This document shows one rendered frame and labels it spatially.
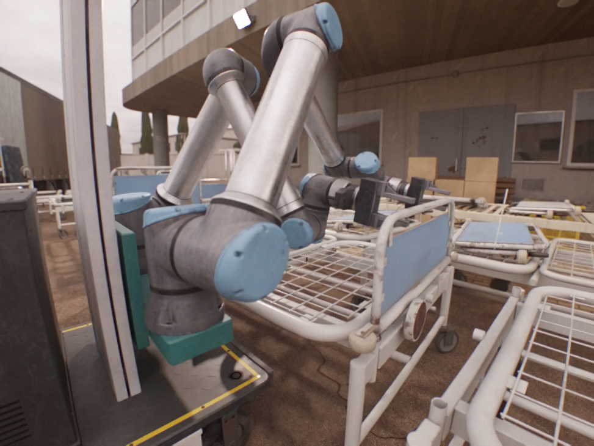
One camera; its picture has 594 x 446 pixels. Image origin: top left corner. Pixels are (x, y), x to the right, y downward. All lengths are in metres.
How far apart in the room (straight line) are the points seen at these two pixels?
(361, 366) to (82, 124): 0.79
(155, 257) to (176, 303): 0.11
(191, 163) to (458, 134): 6.27
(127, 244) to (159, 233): 0.12
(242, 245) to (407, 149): 6.86
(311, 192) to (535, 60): 6.49
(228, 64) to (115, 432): 0.96
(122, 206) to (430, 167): 4.04
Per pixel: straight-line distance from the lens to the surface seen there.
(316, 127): 1.04
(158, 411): 0.84
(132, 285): 0.77
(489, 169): 4.44
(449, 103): 7.11
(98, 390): 0.96
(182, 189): 1.15
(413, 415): 1.28
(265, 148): 0.57
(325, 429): 1.18
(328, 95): 5.92
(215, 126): 1.06
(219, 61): 0.91
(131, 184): 2.37
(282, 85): 0.66
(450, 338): 1.60
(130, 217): 1.07
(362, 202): 0.82
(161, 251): 0.62
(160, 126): 12.17
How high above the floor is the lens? 0.88
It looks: 10 degrees down
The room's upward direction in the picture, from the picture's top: straight up
